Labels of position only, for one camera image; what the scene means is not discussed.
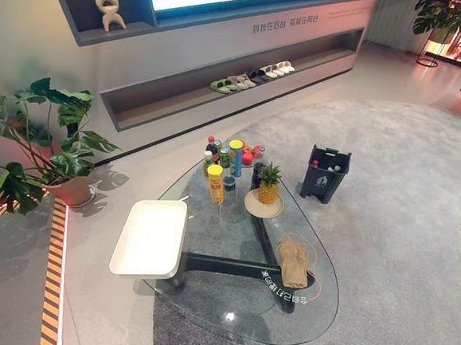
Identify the green slipper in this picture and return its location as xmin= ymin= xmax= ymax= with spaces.
xmin=209 ymin=79 xmax=230 ymax=96
xmin=217 ymin=76 xmax=240 ymax=93

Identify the green chips can yellow lid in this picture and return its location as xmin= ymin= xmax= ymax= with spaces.
xmin=225 ymin=139 xmax=245 ymax=178

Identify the terracotta plant pot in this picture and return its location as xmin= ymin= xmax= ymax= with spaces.
xmin=42 ymin=172 xmax=94 ymax=210

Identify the large monstera plant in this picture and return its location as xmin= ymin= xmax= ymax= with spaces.
xmin=0 ymin=73 xmax=127 ymax=239

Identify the grey carpet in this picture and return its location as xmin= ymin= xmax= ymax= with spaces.
xmin=148 ymin=83 xmax=461 ymax=345

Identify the beige round plate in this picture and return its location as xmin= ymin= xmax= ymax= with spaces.
xmin=242 ymin=189 xmax=286 ymax=220

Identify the black table frame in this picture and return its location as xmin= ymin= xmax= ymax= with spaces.
xmin=170 ymin=207 xmax=319 ymax=316

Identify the beige abstract sculpture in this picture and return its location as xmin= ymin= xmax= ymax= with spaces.
xmin=92 ymin=0 xmax=129 ymax=35

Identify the white rectangular basket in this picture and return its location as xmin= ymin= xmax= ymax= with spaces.
xmin=108 ymin=195 xmax=189 ymax=282

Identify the grey television wall cabinet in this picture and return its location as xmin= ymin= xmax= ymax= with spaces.
xmin=32 ymin=0 xmax=379 ymax=153

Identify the monstera plant on stand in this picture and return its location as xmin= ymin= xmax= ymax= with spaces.
xmin=412 ymin=0 xmax=461 ymax=40

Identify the cola bottle red cap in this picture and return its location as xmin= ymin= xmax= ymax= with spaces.
xmin=205 ymin=135 xmax=221 ymax=163

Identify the black wire plant stand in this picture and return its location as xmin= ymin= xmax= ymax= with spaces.
xmin=416 ymin=24 xmax=459 ymax=70

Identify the green bottle white cap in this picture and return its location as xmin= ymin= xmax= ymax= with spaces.
xmin=201 ymin=150 xmax=215 ymax=178

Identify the black trash bin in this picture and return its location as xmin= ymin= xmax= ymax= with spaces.
xmin=299 ymin=144 xmax=353 ymax=206

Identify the red round fruit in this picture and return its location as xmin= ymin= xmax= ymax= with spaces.
xmin=240 ymin=149 xmax=256 ymax=169

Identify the brown cloth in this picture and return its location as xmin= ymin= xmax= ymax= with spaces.
xmin=274 ymin=240 xmax=312 ymax=291

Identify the pineapple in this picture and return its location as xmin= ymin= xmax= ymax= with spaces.
xmin=256 ymin=160 xmax=283 ymax=206

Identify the black bottle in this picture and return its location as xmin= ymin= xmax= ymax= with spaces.
xmin=251 ymin=162 xmax=266 ymax=191

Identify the green drink can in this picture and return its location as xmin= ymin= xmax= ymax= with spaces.
xmin=217 ymin=146 xmax=232 ymax=170

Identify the grey beige slipper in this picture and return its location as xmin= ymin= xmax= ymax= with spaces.
xmin=226 ymin=75 xmax=249 ymax=92
xmin=236 ymin=73 xmax=258 ymax=89

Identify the yellow black striped strip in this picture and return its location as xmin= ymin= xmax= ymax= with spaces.
xmin=38 ymin=196 xmax=74 ymax=345

